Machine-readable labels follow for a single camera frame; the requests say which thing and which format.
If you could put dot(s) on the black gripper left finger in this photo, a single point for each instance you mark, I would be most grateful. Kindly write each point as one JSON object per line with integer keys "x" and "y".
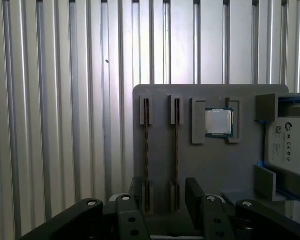
{"x": 130, "y": 220}

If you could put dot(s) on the blue disk carrier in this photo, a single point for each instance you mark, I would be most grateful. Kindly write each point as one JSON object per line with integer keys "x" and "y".
{"x": 295, "y": 100}

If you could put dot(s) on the grey parts rack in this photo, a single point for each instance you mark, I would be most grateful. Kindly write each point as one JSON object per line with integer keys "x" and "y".
{"x": 215, "y": 162}

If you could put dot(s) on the silver CPU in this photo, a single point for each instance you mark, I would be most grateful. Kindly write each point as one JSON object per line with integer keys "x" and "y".
{"x": 219, "y": 122}

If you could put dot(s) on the silver hard disk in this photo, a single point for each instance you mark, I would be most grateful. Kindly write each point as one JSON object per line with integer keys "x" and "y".
{"x": 287, "y": 140}

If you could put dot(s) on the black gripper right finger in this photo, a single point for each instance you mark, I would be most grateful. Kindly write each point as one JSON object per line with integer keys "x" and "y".
{"x": 212, "y": 220}

